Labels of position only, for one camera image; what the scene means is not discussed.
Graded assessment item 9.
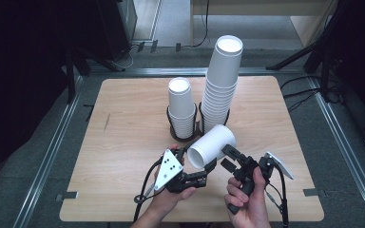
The light wooden desk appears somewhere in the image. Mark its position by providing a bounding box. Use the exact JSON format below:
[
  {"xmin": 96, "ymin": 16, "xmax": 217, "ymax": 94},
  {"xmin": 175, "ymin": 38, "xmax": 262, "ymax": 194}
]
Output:
[{"xmin": 189, "ymin": 0, "xmax": 340, "ymax": 48}]

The person's left hand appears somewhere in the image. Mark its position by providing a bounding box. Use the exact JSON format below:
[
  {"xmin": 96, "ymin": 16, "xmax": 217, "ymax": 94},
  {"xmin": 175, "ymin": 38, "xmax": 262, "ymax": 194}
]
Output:
[{"xmin": 146, "ymin": 143, "xmax": 198, "ymax": 219}]

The white floor cable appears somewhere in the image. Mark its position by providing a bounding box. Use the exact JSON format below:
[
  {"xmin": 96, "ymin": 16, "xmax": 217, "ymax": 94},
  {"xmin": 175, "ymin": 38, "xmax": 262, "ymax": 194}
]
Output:
[{"xmin": 115, "ymin": 44, "xmax": 135, "ymax": 71}]

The black hanging cable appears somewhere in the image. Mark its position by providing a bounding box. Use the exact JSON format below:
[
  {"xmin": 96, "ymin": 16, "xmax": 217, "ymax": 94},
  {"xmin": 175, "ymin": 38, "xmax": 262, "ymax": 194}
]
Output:
[{"xmin": 191, "ymin": 0, "xmax": 211, "ymax": 48}]

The black floor cable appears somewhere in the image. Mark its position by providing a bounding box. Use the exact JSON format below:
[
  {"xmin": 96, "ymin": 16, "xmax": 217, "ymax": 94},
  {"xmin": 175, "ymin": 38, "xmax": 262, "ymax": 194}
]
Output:
[
  {"xmin": 287, "ymin": 91, "xmax": 318, "ymax": 112},
  {"xmin": 279, "ymin": 75, "xmax": 313, "ymax": 91},
  {"xmin": 283, "ymin": 88, "xmax": 319, "ymax": 99}
]

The left hand-held gripper cable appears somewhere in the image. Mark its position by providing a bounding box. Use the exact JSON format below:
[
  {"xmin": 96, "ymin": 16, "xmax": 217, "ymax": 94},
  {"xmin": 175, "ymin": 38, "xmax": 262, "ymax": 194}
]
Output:
[{"xmin": 133, "ymin": 158, "xmax": 163, "ymax": 223}]

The black double cup holder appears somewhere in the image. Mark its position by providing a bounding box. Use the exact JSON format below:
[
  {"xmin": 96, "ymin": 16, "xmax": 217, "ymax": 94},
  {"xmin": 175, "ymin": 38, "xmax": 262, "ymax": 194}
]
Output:
[{"xmin": 165, "ymin": 103, "xmax": 231, "ymax": 143}]

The person's right hand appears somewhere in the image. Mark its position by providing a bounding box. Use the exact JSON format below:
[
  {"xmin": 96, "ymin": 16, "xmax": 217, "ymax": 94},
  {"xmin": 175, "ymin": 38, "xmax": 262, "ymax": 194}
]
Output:
[{"xmin": 223, "ymin": 166, "xmax": 272, "ymax": 228}]

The aluminium frame rail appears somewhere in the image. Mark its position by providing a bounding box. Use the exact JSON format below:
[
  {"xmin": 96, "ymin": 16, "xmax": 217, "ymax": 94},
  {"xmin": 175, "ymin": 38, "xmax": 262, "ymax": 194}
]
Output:
[
  {"xmin": 88, "ymin": 66, "xmax": 305, "ymax": 77},
  {"xmin": 310, "ymin": 77, "xmax": 365, "ymax": 228},
  {"xmin": 12, "ymin": 75, "xmax": 84, "ymax": 228}
]

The white paper cup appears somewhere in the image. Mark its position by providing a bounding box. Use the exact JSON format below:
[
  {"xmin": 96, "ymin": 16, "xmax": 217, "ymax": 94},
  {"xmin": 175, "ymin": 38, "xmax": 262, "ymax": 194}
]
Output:
[{"xmin": 186, "ymin": 123, "xmax": 237, "ymax": 170}]

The short stack of white cups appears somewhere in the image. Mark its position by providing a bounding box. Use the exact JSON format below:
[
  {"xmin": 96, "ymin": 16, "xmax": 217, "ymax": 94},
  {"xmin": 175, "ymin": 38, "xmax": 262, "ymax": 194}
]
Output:
[{"xmin": 167, "ymin": 77, "xmax": 197, "ymax": 141}]

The black cabinet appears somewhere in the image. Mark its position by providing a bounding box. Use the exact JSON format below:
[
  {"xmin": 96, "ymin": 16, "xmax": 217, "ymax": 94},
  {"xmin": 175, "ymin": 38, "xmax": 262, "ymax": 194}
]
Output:
[{"xmin": 96, "ymin": 0, "xmax": 138, "ymax": 61}]

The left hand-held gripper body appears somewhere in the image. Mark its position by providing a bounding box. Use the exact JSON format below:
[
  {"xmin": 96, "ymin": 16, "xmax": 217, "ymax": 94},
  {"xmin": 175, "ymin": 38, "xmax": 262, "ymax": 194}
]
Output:
[{"xmin": 154, "ymin": 149, "xmax": 208, "ymax": 194}]

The black metal stand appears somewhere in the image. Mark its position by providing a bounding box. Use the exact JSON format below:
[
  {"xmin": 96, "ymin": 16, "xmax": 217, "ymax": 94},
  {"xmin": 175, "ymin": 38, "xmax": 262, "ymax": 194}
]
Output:
[{"xmin": 65, "ymin": 46, "xmax": 125, "ymax": 104}]

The hand-held gripper cable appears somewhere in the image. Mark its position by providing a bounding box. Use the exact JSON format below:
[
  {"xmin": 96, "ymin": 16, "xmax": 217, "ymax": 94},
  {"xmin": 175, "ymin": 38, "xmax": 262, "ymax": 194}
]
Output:
[
  {"xmin": 264, "ymin": 164, "xmax": 290, "ymax": 228},
  {"xmin": 133, "ymin": 158, "xmax": 163, "ymax": 223}
]

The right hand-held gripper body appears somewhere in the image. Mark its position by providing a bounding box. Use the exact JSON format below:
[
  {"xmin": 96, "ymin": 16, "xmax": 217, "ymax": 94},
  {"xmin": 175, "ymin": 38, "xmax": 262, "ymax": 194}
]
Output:
[{"xmin": 227, "ymin": 151, "xmax": 295, "ymax": 215}]

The right hand-held gripper cable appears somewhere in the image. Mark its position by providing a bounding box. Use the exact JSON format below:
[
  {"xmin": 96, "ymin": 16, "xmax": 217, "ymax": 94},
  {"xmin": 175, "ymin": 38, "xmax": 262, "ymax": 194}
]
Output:
[{"xmin": 264, "ymin": 164, "xmax": 290, "ymax": 228}]

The grey tape piece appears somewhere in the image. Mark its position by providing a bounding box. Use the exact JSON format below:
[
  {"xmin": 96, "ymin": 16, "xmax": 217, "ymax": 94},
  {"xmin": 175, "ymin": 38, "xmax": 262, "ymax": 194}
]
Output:
[
  {"xmin": 55, "ymin": 191, "xmax": 79, "ymax": 201},
  {"xmin": 302, "ymin": 188, "xmax": 319, "ymax": 198}
]

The tall stack of white cups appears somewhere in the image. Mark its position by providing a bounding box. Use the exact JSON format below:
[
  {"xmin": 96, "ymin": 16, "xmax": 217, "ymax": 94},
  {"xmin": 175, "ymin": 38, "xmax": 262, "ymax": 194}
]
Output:
[{"xmin": 200, "ymin": 34, "xmax": 244, "ymax": 134}]

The black tripod stand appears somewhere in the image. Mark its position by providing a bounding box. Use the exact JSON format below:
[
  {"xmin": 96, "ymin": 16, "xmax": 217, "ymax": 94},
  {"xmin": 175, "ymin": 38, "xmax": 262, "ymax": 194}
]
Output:
[{"xmin": 265, "ymin": 0, "xmax": 345, "ymax": 103}]

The dark curtain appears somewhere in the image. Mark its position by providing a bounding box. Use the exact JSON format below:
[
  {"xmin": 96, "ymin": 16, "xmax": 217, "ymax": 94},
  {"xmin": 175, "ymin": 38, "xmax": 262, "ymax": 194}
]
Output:
[{"xmin": 0, "ymin": 0, "xmax": 77, "ymax": 207}]

